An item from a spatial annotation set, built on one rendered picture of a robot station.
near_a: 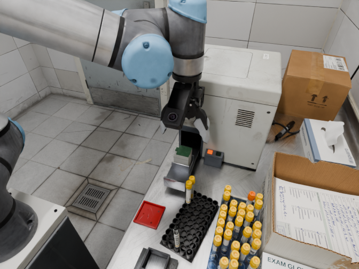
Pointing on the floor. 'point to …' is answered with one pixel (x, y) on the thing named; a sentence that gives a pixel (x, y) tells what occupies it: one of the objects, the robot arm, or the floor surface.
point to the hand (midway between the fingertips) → (183, 139)
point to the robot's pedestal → (63, 251)
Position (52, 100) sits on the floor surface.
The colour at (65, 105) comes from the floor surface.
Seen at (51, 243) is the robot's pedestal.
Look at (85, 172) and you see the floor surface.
